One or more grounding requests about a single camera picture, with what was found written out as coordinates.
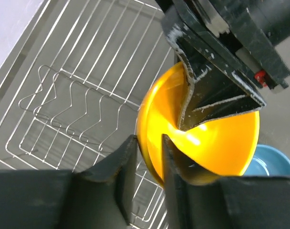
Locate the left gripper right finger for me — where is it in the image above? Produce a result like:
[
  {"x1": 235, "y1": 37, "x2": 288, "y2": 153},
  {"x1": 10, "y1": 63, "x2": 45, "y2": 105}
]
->
[{"x1": 162, "y1": 134, "x2": 290, "y2": 229}]

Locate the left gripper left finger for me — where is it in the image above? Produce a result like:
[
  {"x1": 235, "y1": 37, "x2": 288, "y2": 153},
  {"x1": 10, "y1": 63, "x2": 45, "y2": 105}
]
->
[{"x1": 0, "y1": 135, "x2": 138, "y2": 229}]

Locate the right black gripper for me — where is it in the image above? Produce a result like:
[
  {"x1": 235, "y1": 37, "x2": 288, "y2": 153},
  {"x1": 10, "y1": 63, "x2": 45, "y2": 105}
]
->
[{"x1": 157, "y1": 0, "x2": 290, "y2": 131}]

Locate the orange bowl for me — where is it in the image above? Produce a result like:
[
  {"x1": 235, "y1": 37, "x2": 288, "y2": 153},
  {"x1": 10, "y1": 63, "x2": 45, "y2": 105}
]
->
[{"x1": 136, "y1": 63, "x2": 260, "y2": 185}]

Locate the blue ceramic bowl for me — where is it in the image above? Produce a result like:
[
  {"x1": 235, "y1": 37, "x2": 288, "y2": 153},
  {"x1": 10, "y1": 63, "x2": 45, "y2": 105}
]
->
[{"x1": 244, "y1": 144, "x2": 290, "y2": 176}]

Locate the metal wire dish rack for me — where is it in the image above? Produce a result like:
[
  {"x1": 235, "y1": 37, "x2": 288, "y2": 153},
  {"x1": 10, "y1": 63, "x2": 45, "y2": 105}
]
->
[{"x1": 0, "y1": 0, "x2": 174, "y2": 229}]

